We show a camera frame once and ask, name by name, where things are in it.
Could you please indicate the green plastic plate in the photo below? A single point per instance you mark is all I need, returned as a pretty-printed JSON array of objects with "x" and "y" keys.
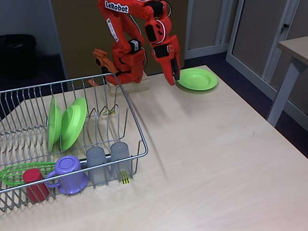
[
  {"x": 72, "y": 127},
  {"x": 199, "y": 79},
  {"x": 54, "y": 125}
]

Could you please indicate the smoky translucent plastic cup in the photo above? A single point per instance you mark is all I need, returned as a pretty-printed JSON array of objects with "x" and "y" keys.
[{"x": 120, "y": 156}]

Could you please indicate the pale translucent plastic cup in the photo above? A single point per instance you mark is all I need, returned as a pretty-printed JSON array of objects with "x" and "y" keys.
[{"x": 96, "y": 161}]

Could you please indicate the purple plastic mug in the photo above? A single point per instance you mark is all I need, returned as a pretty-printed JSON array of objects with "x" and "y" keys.
[{"x": 69, "y": 173}]

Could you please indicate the red plastic cup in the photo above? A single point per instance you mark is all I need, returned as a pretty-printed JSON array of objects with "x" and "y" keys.
[{"x": 33, "y": 183}]

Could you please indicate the red-orange robot arm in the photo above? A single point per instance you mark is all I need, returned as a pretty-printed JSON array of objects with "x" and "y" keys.
[{"x": 127, "y": 29}]

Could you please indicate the wooden base block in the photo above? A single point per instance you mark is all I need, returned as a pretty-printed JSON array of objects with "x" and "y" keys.
[{"x": 144, "y": 85}]

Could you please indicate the orange clamp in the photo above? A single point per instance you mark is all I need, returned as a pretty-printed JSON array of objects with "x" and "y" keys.
[{"x": 99, "y": 56}]

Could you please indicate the yellow black striped tape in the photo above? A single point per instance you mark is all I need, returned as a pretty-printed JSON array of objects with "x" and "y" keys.
[
  {"x": 125, "y": 178},
  {"x": 109, "y": 112}
]

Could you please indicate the brown board panel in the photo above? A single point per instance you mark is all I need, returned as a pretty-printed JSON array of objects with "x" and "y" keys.
[{"x": 77, "y": 36}]

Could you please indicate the grey cabinet with lock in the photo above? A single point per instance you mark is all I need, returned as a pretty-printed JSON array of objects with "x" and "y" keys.
[{"x": 260, "y": 29}]

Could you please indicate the beige side table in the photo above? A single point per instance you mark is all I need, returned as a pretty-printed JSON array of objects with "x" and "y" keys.
[{"x": 296, "y": 44}]

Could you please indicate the black trash bin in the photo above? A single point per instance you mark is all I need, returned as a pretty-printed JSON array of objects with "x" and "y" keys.
[{"x": 16, "y": 55}]

